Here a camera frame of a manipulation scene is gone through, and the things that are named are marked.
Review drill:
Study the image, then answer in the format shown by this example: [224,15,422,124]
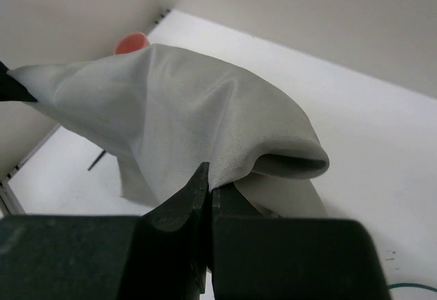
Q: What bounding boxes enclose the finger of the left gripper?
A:
[0,62,37,103]

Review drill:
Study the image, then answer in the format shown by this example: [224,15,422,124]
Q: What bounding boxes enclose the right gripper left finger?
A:
[117,163,210,299]

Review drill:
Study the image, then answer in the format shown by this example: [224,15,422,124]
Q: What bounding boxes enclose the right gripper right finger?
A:
[208,187,263,299]

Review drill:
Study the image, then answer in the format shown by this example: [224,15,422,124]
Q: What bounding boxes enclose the grey cloth placemat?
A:
[8,44,329,218]

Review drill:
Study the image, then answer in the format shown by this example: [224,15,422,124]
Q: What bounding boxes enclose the red plastic cup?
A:
[113,31,150,55]

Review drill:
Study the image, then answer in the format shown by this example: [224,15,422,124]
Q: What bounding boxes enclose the aluminium left rail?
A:
[0,124,62,215]

